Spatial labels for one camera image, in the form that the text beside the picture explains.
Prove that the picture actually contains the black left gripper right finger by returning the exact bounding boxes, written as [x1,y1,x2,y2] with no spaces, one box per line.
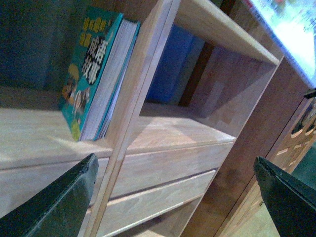
[253,157,316,237]

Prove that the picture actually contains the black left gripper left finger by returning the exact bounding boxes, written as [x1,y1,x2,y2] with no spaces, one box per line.
[0,154,98,237]

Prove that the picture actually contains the upper left wooden drawer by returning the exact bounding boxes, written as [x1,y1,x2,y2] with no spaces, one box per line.
[0,157,111,218]

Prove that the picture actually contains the wooden drawer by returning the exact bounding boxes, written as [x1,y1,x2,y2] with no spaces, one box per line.
[0,157,111,218]
[110,142,233,199]
[97,170,216,237]

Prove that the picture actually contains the lower right wooden drawer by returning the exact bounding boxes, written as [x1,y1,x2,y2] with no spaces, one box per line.
[97,170,216,237]

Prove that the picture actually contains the upper right wooden drawer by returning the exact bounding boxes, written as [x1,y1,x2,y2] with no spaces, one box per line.
[110,142,233,199]

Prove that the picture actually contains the thin teal book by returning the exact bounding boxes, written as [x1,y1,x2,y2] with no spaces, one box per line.
[96,81,125,140]

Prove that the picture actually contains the teal illustrated hardcover book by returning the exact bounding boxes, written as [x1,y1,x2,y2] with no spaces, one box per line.
[60,6,140,141]

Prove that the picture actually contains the wooden bookshelf unit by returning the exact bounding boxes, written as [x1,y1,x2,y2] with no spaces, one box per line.
[0,0,280,237]

